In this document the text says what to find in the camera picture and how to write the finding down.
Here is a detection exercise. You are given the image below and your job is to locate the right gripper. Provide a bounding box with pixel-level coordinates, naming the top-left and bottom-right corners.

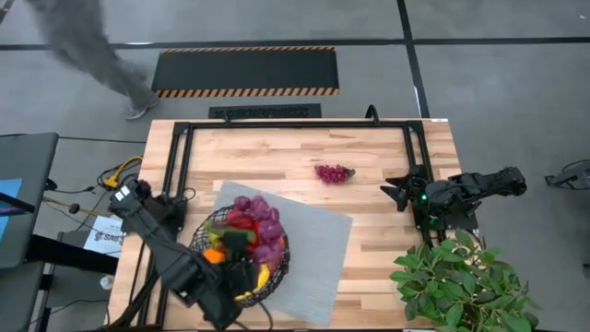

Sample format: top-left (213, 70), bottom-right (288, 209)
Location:
top-left (380, 163), bottom-right (435, 214)

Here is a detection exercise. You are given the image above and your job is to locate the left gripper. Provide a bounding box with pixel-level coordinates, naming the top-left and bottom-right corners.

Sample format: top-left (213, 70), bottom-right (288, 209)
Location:
top-left (202, 229), bottom-right (260, 331)

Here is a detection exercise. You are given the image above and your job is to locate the orange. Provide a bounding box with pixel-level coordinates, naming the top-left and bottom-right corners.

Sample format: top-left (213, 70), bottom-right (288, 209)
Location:
top-left (202, 247), bottom-right (228, 266)

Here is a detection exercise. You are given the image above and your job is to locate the red bell pepper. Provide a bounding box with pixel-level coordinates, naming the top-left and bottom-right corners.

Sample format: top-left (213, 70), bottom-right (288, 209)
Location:
top-left (225, 209), bottom-right (260, 253)

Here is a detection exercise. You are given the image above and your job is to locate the large purple grape bunch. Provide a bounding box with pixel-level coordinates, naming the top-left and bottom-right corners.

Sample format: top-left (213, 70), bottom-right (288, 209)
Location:
top-left (232, 195), bottom-right (289, 274)

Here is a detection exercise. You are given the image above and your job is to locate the yellow banana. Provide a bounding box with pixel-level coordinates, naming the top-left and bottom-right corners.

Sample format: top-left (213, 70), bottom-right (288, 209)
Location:
top-left (232, 263), bottom-right (272, 302)

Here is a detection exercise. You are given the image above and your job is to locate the small red grape bunch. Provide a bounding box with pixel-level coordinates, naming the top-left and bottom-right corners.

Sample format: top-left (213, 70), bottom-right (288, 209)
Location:
top-left (313, 163), bottom-right (358, 185)

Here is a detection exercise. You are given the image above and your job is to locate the grey woven placemat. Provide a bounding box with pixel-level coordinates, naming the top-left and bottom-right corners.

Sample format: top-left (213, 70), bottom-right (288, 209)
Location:
top-left (209, 179), bottom-right (354, 327)

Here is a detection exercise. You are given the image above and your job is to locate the green leafy potted plant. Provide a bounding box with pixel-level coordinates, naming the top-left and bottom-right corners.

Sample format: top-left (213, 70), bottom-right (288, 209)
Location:
top-left (389, 228), bottom-right (543, 332)

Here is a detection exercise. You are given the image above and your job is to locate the white printed paper sheet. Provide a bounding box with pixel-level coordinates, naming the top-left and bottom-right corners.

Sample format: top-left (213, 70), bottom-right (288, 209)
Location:
top-left (82, 214), bottom-right (126, 258)

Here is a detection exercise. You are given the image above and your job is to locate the black floor grille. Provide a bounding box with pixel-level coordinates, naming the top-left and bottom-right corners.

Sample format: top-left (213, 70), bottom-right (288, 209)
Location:
top-left (207, 102), bottom-right (323, 120)

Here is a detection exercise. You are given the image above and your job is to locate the black cart crossbar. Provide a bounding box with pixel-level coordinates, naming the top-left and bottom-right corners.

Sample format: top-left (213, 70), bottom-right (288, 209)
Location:
top-left (25, 233), bottom-right (120, 277)

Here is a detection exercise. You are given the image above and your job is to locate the stick with black knob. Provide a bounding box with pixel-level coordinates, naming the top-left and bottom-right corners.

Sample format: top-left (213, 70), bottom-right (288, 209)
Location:
top-left (42, 196), bottom-right (114, 219)

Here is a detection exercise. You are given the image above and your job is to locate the black hazard-striped floor mat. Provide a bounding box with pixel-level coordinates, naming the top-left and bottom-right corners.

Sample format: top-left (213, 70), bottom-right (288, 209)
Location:
top-left (150, 45), bottom-right (341, 99)

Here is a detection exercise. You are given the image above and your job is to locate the grey cart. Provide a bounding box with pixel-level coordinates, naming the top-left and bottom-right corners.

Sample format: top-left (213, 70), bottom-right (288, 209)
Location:
top-left (0, 132), bottom-right (60, 271)

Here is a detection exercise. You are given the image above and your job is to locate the blue sheet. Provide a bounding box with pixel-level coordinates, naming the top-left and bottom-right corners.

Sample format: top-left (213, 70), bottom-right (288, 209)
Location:
top-left (0, 178), bottom-right (23, 241)

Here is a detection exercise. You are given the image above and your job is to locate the person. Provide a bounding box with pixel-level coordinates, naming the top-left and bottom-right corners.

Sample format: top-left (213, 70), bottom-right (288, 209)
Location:
top-left (25, 0), bottom-right (160, 122)

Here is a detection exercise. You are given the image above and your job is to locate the black wire basket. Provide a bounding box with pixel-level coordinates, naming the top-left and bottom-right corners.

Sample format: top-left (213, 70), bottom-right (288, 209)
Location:
top-left (188, 205), bottom-right (292, 309)

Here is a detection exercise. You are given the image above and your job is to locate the black metal table frame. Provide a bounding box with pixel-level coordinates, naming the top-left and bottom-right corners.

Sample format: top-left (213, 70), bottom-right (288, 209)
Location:
top-left (108, 118), bottom-right (480, 331)

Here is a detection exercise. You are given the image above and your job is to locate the yellow cable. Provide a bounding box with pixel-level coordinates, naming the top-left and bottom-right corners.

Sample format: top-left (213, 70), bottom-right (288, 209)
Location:
top-left (101, 155), bottom-right (144, 190)

